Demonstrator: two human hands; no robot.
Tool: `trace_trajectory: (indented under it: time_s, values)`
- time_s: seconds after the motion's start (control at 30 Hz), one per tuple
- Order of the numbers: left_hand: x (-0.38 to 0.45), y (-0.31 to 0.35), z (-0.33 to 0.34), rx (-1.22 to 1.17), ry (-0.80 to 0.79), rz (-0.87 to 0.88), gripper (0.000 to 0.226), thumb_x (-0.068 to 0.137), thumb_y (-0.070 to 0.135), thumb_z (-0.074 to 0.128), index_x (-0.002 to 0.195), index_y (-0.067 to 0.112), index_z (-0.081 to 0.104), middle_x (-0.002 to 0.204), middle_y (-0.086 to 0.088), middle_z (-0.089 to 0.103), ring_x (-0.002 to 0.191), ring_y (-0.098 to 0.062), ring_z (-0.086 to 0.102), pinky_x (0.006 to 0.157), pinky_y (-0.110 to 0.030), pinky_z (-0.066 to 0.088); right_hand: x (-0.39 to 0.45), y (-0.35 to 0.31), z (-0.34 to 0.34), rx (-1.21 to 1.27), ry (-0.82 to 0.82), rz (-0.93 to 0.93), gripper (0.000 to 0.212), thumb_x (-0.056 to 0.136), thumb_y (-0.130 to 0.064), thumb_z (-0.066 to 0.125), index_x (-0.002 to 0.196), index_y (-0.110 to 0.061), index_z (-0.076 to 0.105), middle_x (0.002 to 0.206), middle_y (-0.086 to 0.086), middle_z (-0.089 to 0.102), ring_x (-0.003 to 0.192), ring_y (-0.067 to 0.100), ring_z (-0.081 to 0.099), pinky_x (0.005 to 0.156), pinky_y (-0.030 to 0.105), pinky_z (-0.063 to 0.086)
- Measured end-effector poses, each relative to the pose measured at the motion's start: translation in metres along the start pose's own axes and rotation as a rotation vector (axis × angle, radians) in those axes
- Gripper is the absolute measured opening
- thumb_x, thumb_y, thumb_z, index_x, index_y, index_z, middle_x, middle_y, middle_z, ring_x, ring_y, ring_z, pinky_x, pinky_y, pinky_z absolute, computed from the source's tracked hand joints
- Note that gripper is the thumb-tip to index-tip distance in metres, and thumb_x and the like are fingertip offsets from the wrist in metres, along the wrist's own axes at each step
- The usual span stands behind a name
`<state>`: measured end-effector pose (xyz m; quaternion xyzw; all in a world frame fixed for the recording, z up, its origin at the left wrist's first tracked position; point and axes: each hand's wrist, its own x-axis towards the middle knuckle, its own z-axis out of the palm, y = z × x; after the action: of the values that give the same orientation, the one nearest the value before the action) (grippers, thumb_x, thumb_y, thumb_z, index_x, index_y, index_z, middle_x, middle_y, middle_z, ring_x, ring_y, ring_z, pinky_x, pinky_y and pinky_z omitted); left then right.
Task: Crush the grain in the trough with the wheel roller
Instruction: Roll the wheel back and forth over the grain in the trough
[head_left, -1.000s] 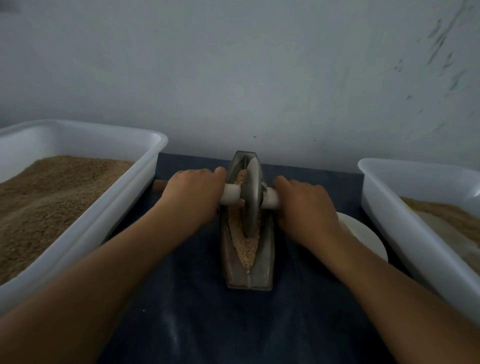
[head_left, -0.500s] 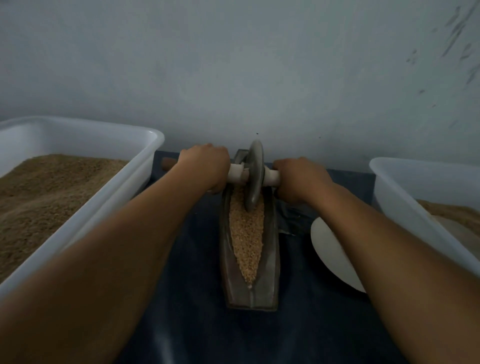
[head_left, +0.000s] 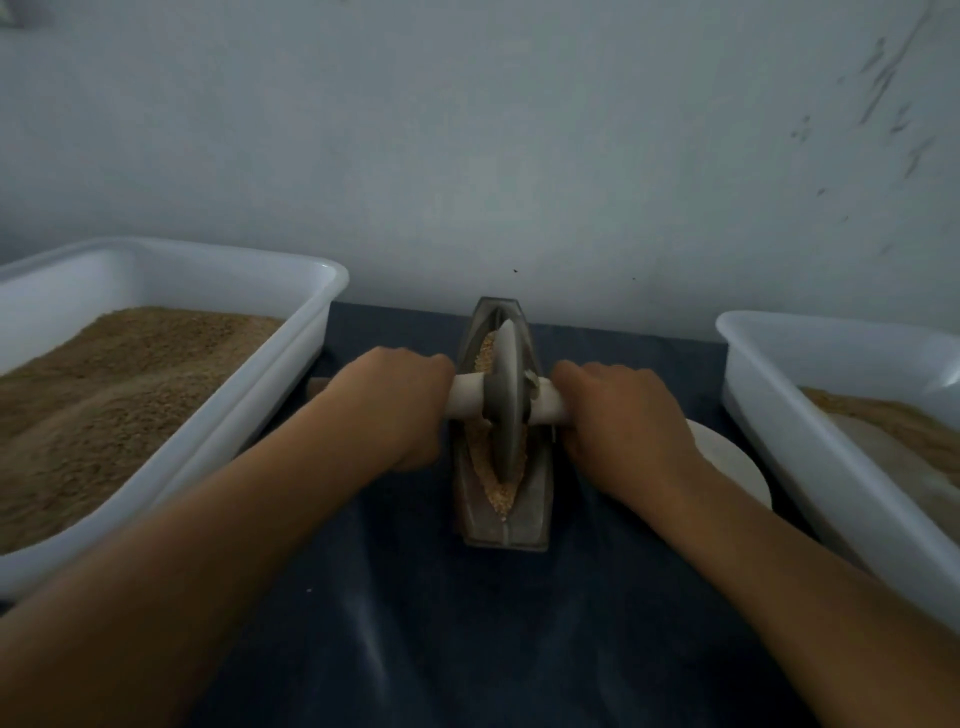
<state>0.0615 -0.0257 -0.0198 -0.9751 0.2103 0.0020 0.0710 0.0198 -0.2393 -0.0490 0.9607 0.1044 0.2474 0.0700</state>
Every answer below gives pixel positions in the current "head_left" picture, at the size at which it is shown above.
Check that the person's right hand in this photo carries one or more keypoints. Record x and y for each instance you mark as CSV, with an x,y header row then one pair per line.
x,y
623,428

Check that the person's left hand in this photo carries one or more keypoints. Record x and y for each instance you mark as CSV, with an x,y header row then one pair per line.
x,y
393,405

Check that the boat-shaped metal grinding trough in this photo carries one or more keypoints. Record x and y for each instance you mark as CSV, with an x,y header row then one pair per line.
x,y
503,525

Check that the large brown grain heap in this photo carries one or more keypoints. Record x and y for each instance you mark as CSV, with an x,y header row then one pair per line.
x,y
105,405
893,417

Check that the white plastic scoop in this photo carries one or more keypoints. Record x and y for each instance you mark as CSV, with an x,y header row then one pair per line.
x,y
908,473

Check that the person's right forearm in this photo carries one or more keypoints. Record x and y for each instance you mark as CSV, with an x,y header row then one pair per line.
x,y
818,600

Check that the person's left forearm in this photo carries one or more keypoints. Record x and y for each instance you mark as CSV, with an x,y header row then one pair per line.
x,y
165,600

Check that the white round plate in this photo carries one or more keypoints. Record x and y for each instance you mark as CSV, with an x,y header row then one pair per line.
x,y
735,462

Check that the white plastic tub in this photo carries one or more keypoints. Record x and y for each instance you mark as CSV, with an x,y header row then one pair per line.
x,y
255,398
825,480

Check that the dark blue table cloth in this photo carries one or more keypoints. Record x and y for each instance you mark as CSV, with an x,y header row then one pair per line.
x,y
495,630

